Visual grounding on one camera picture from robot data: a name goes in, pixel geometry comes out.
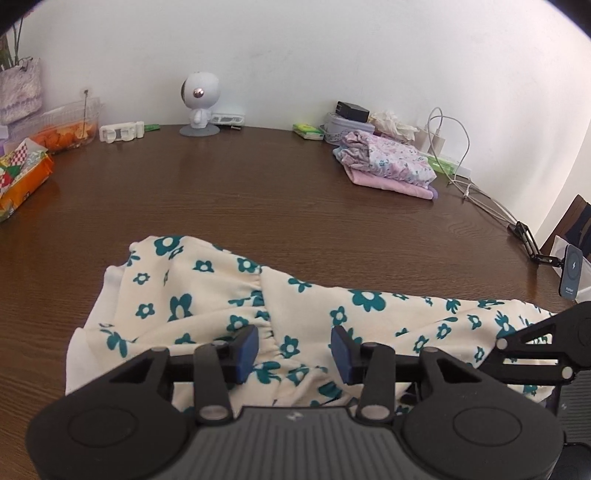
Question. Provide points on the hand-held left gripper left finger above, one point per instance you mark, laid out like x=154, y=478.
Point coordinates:
x=247, y=350

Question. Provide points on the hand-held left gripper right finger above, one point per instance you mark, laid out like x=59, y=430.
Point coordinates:
x=341, y=357

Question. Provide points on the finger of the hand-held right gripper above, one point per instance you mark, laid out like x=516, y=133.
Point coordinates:
x=572, y=332

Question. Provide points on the white teal flower garment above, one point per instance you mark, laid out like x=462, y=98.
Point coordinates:
x=314, y=314

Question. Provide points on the folded purple floral clothes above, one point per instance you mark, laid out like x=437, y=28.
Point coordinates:
x=392, y=154

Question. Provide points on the wooden chair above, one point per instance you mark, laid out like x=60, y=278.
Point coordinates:
x=575, y=221

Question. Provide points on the folded pink cloth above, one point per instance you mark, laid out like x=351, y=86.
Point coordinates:
x=388, y=182

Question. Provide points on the green packet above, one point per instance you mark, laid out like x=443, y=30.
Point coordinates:
x=443, y=164

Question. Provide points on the green tissue pack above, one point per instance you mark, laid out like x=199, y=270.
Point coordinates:
x=308, y=131

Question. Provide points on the grey box with black adapter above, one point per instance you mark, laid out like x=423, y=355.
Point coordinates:
x=341, y=127

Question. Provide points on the white flat device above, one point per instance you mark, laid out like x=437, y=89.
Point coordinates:
x=227, y=119

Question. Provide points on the white charger adapter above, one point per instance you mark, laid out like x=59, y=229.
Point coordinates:
x=436, y=142

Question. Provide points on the crumpled white tissue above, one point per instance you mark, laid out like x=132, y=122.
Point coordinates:
x=392, y=123

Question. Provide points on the white plastic clip holder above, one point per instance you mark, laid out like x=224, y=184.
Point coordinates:
x=121, y=132

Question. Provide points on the white robot figurine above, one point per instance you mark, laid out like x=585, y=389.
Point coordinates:
x=199, y=99

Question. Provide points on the orange checkered snack packet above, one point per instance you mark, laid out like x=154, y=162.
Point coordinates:
x=21, y=177

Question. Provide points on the clear plastic food container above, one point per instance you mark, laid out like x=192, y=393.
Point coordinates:
x=67, y=129

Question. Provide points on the knitted lavender vase cover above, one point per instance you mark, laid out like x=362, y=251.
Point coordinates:
x=18, y=92

